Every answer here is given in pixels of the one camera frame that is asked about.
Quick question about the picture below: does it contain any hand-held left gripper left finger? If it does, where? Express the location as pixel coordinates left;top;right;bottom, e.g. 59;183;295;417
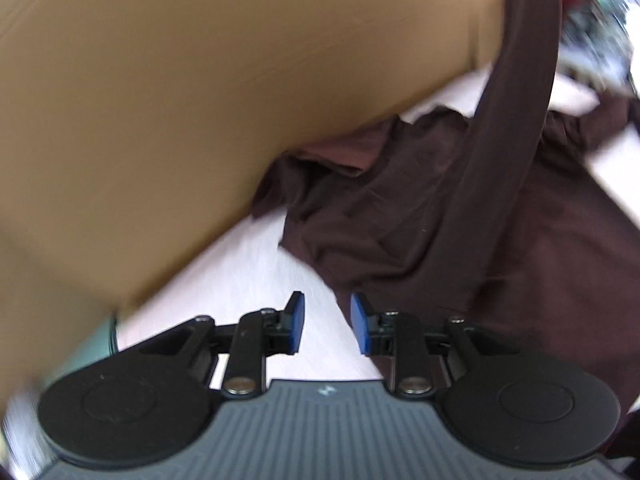
122;291;306;400

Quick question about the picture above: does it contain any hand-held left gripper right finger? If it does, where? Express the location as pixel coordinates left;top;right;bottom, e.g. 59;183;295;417
350;292;503;401

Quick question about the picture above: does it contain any dark brown sweater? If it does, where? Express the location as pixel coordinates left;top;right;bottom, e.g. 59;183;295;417
252;0;640;461

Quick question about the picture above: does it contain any teal cloth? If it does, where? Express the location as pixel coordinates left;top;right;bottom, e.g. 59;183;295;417
60;312;120;378

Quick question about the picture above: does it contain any brown cardboard panel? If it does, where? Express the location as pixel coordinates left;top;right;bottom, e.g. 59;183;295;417
0;0;512;313

